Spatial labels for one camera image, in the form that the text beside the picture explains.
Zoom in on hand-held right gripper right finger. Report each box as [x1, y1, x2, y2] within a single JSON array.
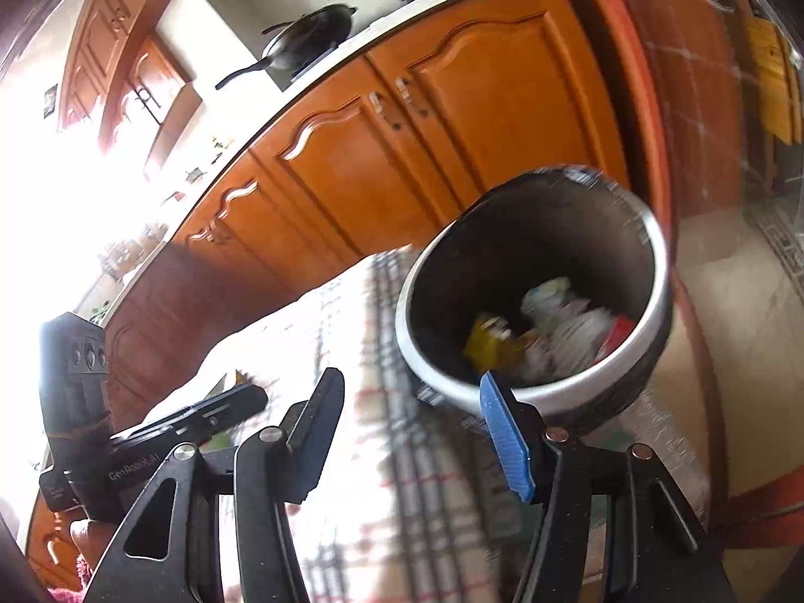
[[479, 372, 737, 603]]

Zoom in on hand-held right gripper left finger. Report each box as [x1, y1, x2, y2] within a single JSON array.
[[81, 367, 346, 603]]

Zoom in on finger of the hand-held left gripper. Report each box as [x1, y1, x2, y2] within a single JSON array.
[[110, 384, 269, 450]]

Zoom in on white foam fruit net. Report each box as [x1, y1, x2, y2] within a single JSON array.
[[523, 276, 609, 385]]

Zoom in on red snack wrapper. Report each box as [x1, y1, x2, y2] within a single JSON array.
[[599, 317, 640, 360]]

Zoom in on white rimmed black bin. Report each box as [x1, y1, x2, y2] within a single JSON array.
[[394, 164, 674, 437]]

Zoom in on person's left hand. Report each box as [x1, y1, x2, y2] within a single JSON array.
[[68, 517, 122, 572]]

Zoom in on plaid tablecloth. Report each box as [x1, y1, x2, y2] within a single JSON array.
[[113, 245, 629, 603]]

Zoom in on wooden base cabinets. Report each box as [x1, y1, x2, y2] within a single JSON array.
[[25, 0, 632, 585]]

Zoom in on black wok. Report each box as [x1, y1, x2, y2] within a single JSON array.
[[215, 3, 359, 92]]

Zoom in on yellow wooden board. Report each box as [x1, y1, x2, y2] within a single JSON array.
[[746, 14, 797, 147]]

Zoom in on wooden wall cabinets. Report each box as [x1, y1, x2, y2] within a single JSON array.
[[56, 0, 192, 139]]

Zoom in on red door frame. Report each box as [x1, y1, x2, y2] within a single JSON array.
[[562, 0, 748, 390]]

